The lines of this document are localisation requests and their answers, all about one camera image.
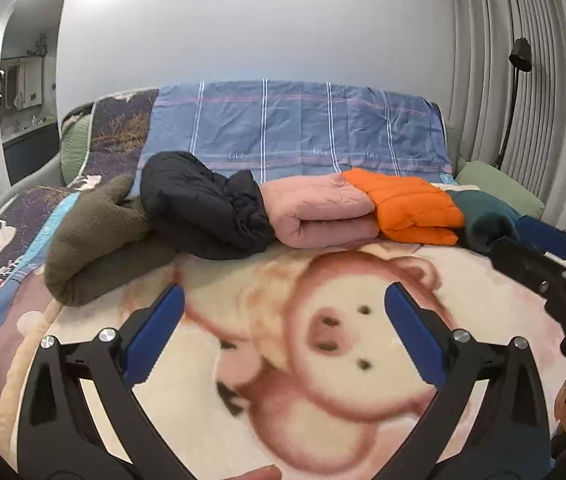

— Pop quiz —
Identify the olive fleece garment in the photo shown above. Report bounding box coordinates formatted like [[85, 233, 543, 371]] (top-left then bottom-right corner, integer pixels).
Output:
[[44, 174, 177, 307]]

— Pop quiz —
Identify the cream bear print blanket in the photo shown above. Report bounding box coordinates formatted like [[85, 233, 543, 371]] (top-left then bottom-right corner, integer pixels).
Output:
[[0, 242, 566, 479]]

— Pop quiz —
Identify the grey pleated curtain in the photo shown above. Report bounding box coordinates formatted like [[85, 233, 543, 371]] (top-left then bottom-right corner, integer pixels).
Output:
[[449, 0, 566, 229]]

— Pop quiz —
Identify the dark bathroom vanity cabinet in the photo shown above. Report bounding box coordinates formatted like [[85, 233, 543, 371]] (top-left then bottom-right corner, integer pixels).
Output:
[[3, 122, 60, 184]]

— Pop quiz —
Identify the orange folded puffer jacket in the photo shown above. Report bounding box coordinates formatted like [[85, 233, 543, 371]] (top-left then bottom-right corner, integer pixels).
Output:
[[343, 168, 466, 246]]

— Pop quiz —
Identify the blue plaid quilt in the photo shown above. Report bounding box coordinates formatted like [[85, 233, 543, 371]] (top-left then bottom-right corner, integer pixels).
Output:
[[138, 79, 454, 184]]

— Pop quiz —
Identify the dark teal folded garment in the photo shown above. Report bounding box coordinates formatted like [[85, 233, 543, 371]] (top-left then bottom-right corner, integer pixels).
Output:
[[447, 190, 522, 256]]

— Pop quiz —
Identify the green pillow at left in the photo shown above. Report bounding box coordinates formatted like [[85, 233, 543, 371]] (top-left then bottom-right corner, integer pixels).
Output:
[[59, 114, 91, 186]]

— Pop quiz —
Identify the green pillow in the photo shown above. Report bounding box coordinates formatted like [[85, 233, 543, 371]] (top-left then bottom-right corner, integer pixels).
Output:
[[59, 114, 91, 186], [456, 162, 545, 219]]

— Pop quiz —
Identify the pink folded quilted garment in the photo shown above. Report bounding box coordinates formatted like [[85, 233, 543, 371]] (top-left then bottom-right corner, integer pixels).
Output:
[[260, 174, 379, 249]]

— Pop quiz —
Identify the dark patterned bed sheet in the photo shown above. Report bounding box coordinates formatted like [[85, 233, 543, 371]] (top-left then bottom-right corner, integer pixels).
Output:
[[0, 89, 158, 329]]

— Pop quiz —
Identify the black puffer jacket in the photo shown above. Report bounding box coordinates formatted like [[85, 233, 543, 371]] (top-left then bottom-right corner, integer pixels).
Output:
[[140, 151, 275, 260]]

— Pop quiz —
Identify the black floor lamp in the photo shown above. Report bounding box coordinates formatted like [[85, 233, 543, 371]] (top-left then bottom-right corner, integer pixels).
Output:
[[495, 37, 533, 169]]

